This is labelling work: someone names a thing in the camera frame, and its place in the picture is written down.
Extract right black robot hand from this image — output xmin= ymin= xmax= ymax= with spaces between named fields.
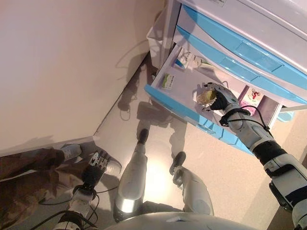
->
xmin=195 ymin=82 xmax=240 ymax=118

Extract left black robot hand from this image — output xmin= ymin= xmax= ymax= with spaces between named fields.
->
xmin=81 ymin=151 xmax=110 ymax=186

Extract clear bottle yellow capsules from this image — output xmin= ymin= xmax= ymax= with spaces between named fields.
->
xmin=195 ymin=89 xmax=218 ymax=105

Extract white drawer blue handle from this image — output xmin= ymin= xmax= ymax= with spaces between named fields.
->
xmin=175 ymin=25 xmax=307 ymax=105
xmin=178 ymin=3 xmax=307 ymax=82
xmin=143 ymin=43 xmax=283 ymax=156

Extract white medicine box green swoosh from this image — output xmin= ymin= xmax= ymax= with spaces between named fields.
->
xmin=189 ymin=54 xmax=215 ymax=71

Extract blue white medicine box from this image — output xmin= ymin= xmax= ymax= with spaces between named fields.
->
xmin=174 ymin=46 xmax=192 ymax=70

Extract white drawer with key lock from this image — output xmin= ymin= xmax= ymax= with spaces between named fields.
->
xmin=179 ymin=0 xmax=307 ymax=44

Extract white grey sneaker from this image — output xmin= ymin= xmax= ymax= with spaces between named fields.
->
xmin=100 ymin=153 xmax=123 ymax=177

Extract pink box red figure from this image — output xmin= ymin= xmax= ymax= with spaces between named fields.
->
xmin=239 ymin=85 xmax=264 ymax=113

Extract blue grey sneaker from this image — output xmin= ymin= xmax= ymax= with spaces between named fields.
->
xmin=59 ymin=143 xmax=83 ymax=161

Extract left silver robot leg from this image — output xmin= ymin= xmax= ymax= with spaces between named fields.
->
xmin=113 ymin=128 xmax=151 ymax=222

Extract silver robot leg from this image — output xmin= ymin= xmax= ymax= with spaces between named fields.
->
xmin=113 ymin=128 xmax=151 ymax=222
xmin=169 ymin=150 xmax=215 ymax=216

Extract waste bin blue lid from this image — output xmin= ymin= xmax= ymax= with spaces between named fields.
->
xmin=277 ymin=110 xmax=295 ymax=123

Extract white medical trolley cart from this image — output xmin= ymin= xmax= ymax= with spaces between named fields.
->
xmin=146 ymin=0 xmax=307 ymax=156

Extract white cart side bin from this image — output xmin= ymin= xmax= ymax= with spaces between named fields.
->
xmin=146 ymin=11 xmax=173 ymax=70

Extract right silver robot leg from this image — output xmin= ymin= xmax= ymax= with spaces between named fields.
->
xmin=169 ymin=150 xmax=215 ymax=216

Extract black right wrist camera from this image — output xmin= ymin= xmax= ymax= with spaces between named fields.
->
xmin=219 ymin=114 xmax=231 ymax=127

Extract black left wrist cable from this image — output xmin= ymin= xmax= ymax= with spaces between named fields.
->
xmin=28 ymin=184 xmax=120 ymax=230

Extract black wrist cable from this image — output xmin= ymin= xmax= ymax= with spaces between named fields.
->
xmin=28 ymin=184 xmax=120 ymax=230
xmin=227 ymin=105 xmax=273 ymax=132

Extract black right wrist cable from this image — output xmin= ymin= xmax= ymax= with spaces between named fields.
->
xmin=227 ymin=105 xmax=273 ymax=132

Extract thin white cable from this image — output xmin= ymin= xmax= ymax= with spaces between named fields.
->
xmin=116 ymin=39 xmax=151 ymax=81

